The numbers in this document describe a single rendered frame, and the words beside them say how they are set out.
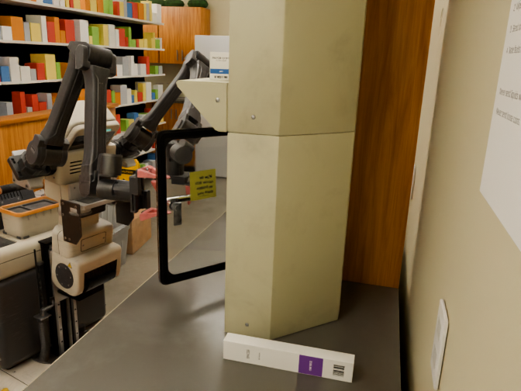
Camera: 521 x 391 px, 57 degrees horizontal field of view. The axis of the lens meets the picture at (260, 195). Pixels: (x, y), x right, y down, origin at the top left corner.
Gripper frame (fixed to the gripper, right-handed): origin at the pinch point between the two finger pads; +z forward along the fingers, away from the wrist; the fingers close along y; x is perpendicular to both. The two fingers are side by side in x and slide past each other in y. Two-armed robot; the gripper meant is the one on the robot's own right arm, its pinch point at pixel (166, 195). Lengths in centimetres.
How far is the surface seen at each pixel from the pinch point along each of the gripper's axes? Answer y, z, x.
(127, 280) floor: -115, -113, 167
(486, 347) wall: 8, 66, -69
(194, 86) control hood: 29.5, 16.3, -19.5
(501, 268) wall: 16, 66, -69
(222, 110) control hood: 24.9, 22.6, -19.5
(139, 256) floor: -114, -126, 207
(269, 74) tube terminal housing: 32.4, 32.2, -19.7
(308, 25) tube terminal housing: 42, 39, -16
